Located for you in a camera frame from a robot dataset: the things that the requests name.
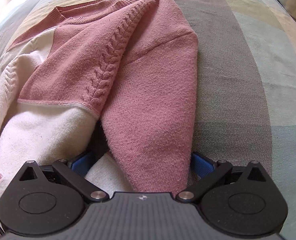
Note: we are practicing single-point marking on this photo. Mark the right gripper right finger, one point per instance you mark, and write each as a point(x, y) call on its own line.
point(235, 200)

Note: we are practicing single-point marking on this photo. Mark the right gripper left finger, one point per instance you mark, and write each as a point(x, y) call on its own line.
point(42, 200)

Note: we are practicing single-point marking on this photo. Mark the pink and white knit sweater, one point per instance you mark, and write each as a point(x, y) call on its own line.
point(129, 64)

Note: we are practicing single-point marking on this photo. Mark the patchwork pastel bed sheet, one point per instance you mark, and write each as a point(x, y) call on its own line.
point(245, 110)

